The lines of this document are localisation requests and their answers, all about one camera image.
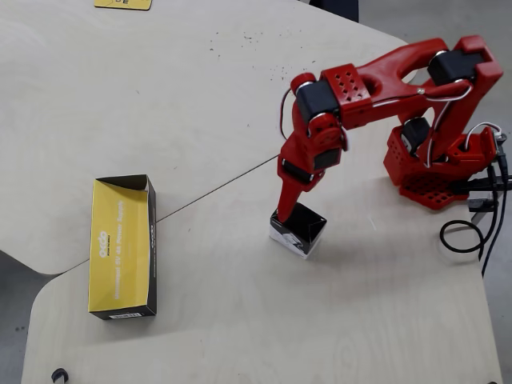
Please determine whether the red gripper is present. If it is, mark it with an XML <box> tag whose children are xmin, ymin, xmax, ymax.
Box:
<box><xmin>276</xmin><ymin>103</ymin><xmax>348</xmax><ymax>223</ymax></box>

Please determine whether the small black and white box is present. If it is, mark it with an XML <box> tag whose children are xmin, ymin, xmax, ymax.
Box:
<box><xmin>269</xmin><ymin>202</ymin><xmax>328</xmax><ymax>261</ymax></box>

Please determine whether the red perforated robot base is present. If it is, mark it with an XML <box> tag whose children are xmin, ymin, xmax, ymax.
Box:
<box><xmin>382</xmin><ymin>126</ymin><xmax>499</xmax><ymax>211</ymax></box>

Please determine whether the yellow and black open box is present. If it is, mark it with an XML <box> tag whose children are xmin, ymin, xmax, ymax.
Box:
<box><xmin>87</xmin><ymin>174</ymin><xmax>158</xmax><ymax>321</ymax></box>

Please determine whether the black table clamp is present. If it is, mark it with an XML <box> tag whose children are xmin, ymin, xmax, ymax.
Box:
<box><xmin>463</xmin><ymin>175</ymin><xmax>500</xmax><ymax>226</ymax></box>

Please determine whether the dark furniture piece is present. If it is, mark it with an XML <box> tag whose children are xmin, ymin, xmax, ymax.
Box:
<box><xmin>309</xmin><ymin>0</ymin><xmax>360</xmax><ymax>22</ymax></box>

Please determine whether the yellow card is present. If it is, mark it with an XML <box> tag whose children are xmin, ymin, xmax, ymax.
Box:
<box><xmin>94</xmin><ymin>0</ymin><xmax>153</xmax><ymax>11</ymax></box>

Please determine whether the white servo wire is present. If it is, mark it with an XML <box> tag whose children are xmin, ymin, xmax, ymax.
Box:
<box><xmin>278</xmin><ymin>87</ymin><xmax>299</xmax><ymax>140</ymax></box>

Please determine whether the looped black cable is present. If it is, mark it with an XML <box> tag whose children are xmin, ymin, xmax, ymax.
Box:
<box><xmin>439</xmin><ymin>154</ymin><xmax>505</xmax><ymax>254</ymax></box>

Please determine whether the straight black cable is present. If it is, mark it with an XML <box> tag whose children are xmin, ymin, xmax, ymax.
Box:
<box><xmin>481</xmin><ymin>166</ymin><xmax>512</xmax><ymax>278</ymax></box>

